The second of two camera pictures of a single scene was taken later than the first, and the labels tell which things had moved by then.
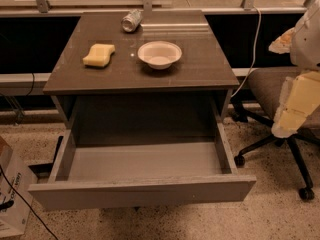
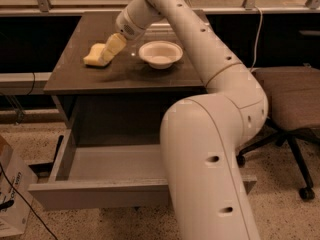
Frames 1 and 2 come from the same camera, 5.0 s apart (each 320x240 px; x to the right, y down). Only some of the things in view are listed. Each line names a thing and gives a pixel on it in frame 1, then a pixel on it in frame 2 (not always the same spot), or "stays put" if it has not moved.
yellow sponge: [99, 55] stays put
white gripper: [307, 45] → [128, 25]
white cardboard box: [23, 175] stays put
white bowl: [159, 54] stays put
